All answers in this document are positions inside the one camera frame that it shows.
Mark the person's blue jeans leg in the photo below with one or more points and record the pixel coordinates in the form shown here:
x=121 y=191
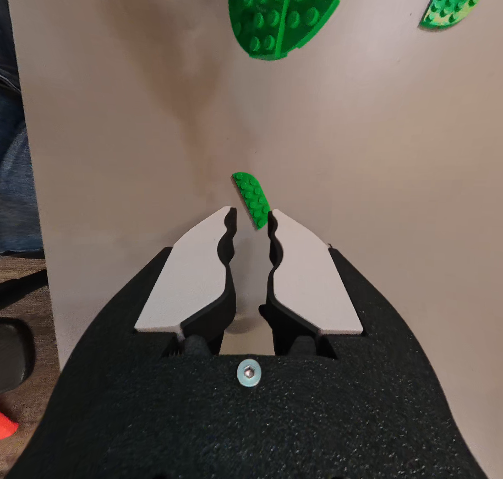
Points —
x=15 y=172

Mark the green lego plate assembly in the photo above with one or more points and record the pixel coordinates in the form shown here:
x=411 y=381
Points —
x=275 y=15

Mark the green half-round lego plate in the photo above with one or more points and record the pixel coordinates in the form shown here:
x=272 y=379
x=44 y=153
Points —
x=452 y=3
x=251 y=198

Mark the black shoe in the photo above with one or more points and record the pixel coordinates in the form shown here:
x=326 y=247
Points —
x=15 y=353

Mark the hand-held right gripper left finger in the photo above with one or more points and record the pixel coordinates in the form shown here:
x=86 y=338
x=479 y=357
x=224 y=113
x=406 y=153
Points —
x=188 y=282

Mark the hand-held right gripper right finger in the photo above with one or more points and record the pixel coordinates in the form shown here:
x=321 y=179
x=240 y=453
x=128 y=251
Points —
x=314 y=286

